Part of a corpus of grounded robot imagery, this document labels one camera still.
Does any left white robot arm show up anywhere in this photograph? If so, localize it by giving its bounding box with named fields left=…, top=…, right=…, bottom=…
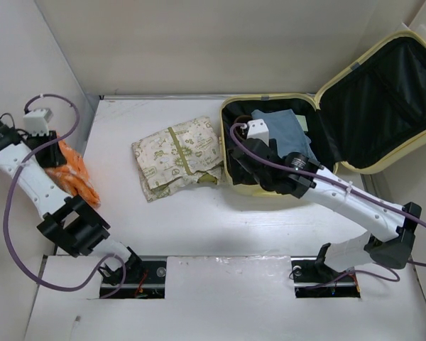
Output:
left=0, top=124, right=145, bottom=282

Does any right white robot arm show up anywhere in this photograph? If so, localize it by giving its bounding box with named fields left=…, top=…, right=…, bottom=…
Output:
left=230, top=139, right=421, bottom=280

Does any green cosmetic box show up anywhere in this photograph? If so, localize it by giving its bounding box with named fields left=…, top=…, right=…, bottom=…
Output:
left=295, top=115, right=309, bottom=132

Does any cream cartoon print cloth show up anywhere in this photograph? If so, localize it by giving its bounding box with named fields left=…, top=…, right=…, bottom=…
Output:
left=131, top=116, right=224, bottom=202

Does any orange patterned cloth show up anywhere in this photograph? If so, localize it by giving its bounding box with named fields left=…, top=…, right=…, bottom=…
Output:
left=45, top=140, right=101, bottom=208

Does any yellow suitcase black lining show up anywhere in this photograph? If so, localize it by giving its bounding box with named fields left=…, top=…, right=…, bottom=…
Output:
left=220, top=31, right=426, bottom=197

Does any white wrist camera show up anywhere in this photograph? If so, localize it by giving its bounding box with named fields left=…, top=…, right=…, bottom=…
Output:
left=246, top=119, right=269, bottom=146
left=23, top=108, right=53, bottom=136

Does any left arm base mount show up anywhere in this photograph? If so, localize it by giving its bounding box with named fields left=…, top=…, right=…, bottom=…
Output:
left=99, top=251, right=168, bottom=300

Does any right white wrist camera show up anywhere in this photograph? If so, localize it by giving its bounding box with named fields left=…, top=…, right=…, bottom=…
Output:
left=246, top=119, right=269, bottom=146

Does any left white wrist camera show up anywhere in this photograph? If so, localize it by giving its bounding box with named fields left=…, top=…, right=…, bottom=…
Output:
left=23, top=108, right=53, bottom=136

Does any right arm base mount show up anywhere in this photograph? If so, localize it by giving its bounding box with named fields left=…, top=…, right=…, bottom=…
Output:
left=289, top=243, right=361, bottom=298

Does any blue denim cloth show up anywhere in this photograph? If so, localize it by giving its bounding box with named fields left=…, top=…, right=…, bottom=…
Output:
left=251, top=109, right=317, bottom=159

